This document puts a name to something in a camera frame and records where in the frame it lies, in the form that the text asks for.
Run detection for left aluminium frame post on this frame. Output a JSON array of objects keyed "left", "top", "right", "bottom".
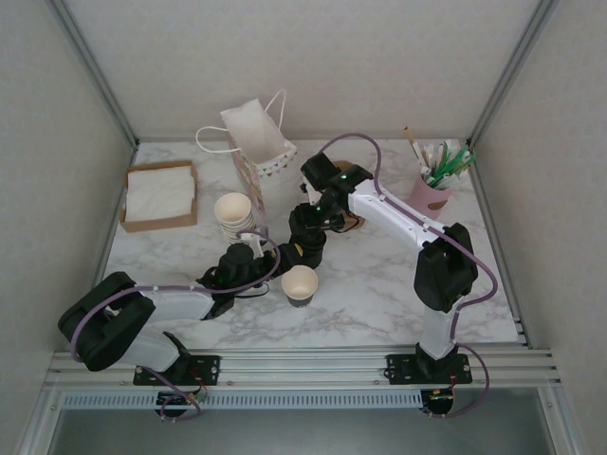
[{"left": 46, "top": 0, "right": 139, "bottom": 149}]

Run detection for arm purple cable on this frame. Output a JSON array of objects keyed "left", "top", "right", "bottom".
[
  {"left": 320, "top": 132, "right": 498, "bottom": 421},
  {"left": 69, "top": 230, "right": 282, "bottom": 423}
]

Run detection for grey slotted cable duct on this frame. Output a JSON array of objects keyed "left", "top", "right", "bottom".
[{"left": 61, "top": 391, "right": 424, "bottom": 410}]

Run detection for right aluminium frame post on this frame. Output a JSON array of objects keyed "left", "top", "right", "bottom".
[{"left": 467, "top": 0, "right": 561, "bottom": 146}]

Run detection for white paper gift bag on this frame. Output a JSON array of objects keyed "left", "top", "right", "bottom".
[{"left": 195, "top": 88, "right": 300, "bottom": 225}]

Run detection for stack of black lids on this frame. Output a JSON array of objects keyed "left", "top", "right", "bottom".
[{"left": 288, "top": 226, "right": 328, "bottom": 267}]

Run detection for left aluminium side rail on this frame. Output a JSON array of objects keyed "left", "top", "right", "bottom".
[{"left": 75, "top": 141, "right": 139, "bottom": 352}]

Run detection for left controller board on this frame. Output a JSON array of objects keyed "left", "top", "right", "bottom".
[{"left": 156, "top": 391, "right": 198, "bottom": 408}]

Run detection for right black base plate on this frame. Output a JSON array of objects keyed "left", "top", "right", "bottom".
[{"left": 386, "top": 353, "right": 474, "bottom": 386}]

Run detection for white paper napkins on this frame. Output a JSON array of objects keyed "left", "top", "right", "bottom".
[{"left": 126, "top": 165, "right": 196, "bottom": 223}]

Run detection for aluminium mounting rail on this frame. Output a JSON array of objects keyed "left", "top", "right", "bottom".
[{"left": 45, "top": 349, "right": 563, "bottom": 390}]

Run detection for brown tipped wrapped stirrer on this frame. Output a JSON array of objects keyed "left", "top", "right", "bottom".
[{"left": 403, "top": 125, "right": 428, "bottom": 173}]

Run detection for aluminium side rail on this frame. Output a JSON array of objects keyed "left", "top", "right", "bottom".
[
  {"left": 75, "top": 141, "right": 139, "bottom": 352},
  {"left": 468, "top": 141, "right": 530, "bottom": 350}
]

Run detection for right controller board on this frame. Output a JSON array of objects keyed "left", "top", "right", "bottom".
[{"left": 424, "top": 388, "right": 457, "bottom": 413}]

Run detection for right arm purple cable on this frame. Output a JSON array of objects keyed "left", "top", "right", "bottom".
[{"left": 320, "top": 132, "right": 498, "bottom": 421}]

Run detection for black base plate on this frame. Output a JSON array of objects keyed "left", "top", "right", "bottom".
[
  {"left": 386, "top": 353, "right": 474, "bottom": 386},
  {"left": 133, "top": 354, "right": 222, "bottom": 386}
]

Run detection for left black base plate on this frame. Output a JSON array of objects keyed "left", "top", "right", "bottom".
[{"left": 133, "top": 354, "right": 222, "bottom": 386}]

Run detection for aluminium frame post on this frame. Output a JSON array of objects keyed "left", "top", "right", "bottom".
[
  {"left": 46, "top": 0, "right": 139, "bottom": 149},
  {"left": 467, "top": 0, "right": 561, "bottom": 146}
]

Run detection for controller board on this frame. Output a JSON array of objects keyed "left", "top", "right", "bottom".
[
  {"left": 424, "top": 388, "right": 457, "bottom": 413},
  {"left": 156, "top": 391, "right": 198, "bottom": 408}
]

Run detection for right aluminium side rail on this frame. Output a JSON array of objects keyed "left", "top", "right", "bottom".
[{"left": 468, "top": 141, "right": 530, "bottom": 350}]

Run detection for brown cardboard napkin box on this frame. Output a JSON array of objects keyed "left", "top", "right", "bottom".
[{"left": 118, "top": 159, "right": 199, "bottom": 233}]

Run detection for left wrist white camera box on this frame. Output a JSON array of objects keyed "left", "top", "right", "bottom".
[{"left": 236, "top": 230, "right": 265, "bottom": 260}]

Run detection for stack of paper cups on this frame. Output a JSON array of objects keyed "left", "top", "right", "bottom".
[{"left": 213, "top": 191, "right": 260, "bottom": 247}]

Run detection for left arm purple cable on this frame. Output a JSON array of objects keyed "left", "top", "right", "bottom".
[{"left": 69, "top": 230, "right": 282, "bottom": 423}]

